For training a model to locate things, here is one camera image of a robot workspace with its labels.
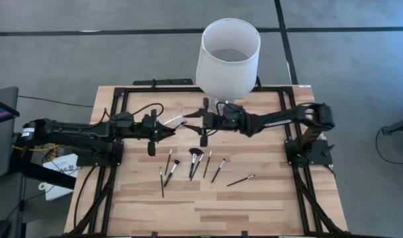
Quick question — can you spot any black right camera cable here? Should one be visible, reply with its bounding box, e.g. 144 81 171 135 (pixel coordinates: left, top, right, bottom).
215 101 229 116

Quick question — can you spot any black stand bar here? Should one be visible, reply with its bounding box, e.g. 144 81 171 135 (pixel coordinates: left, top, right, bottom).
9 132 77 191

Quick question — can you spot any grey metal stand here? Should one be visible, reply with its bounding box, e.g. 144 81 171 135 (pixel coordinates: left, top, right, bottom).
382 115 403 136

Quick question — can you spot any black power strip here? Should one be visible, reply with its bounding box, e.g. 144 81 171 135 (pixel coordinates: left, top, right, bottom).
132 78 195 87

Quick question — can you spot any black camera cable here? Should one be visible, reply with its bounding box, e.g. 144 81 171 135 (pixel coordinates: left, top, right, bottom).
131 102 165 117
215 101 229 116

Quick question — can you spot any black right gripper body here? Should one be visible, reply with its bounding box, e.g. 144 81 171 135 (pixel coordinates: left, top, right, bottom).
199 97 247 148

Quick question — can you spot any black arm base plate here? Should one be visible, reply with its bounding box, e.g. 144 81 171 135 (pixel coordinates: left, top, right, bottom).
75 141 124 167
284 138 334 167

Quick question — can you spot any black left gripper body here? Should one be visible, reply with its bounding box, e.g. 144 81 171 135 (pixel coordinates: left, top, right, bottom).
114 109 163 157

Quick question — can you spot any black cable beside table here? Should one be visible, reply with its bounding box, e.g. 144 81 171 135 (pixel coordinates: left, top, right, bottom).
73 165 98 231

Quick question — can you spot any angled black makeup brush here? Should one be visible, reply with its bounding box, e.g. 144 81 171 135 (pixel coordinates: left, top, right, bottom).
189 153 205 182

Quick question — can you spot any long thin black makeup brush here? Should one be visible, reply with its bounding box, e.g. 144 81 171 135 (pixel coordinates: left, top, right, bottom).
159 167 165 199

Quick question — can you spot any white paper sheet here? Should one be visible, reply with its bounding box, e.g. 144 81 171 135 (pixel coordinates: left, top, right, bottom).
41 153 80 181

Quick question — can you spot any yellow cable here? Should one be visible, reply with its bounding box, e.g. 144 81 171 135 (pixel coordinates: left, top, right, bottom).
11 138 69 160

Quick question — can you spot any round black powder brush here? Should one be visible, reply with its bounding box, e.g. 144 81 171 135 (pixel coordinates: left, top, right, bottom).
163 159 181 188

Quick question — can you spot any black silver-ferrule makeup brush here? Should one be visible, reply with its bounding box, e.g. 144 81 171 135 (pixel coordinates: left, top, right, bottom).
226 174 256 188
210 158 227 184

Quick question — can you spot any black fan makeup brush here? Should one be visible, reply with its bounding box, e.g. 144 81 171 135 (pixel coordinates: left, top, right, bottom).
188 147 204 180

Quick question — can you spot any black left camera cable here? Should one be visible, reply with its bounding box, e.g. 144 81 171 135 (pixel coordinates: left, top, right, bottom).
131 102 165 117

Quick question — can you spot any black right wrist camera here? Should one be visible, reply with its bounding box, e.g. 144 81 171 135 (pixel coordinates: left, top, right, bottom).
204 112 223 131

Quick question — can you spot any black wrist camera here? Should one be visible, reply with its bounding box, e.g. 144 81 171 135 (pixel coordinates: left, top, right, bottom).
204 112 223 131
142 114 157 131

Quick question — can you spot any black aluminium rig frame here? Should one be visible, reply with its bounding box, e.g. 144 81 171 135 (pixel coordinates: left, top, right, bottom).
67 86 347 238

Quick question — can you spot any black floor cable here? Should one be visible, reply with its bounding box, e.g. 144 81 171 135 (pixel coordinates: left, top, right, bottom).
375 125 403 165
17 95 95 108

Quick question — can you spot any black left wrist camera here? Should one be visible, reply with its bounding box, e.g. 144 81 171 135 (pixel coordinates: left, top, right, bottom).
142 114 157 131

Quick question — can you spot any clear acrylic brush holder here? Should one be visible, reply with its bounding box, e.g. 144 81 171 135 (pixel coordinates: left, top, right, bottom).
163 113 188 130

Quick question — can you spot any grey desk top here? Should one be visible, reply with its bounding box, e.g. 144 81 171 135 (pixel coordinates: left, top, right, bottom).
0 86 20 179

